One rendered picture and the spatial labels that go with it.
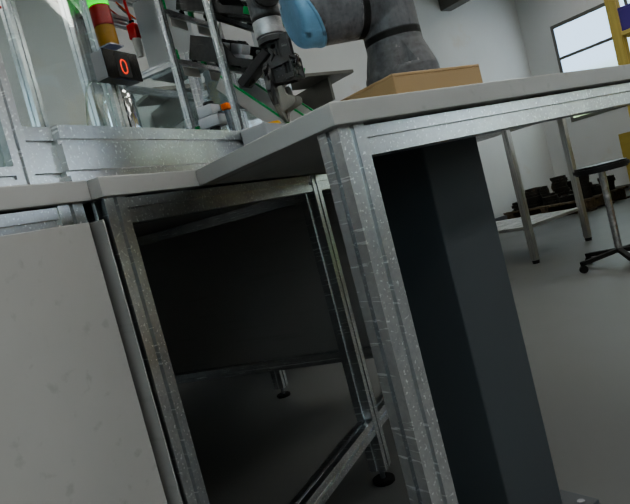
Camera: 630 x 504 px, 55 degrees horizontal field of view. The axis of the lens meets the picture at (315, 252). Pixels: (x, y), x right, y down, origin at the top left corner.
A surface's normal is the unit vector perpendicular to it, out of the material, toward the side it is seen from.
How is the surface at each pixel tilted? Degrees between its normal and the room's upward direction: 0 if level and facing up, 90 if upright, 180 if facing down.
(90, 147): 90
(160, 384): 90
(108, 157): 90
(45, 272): 90
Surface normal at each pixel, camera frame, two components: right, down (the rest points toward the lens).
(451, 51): 0.56, -0.09
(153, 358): 0.88, -0.20
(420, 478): -0.79, 0.24
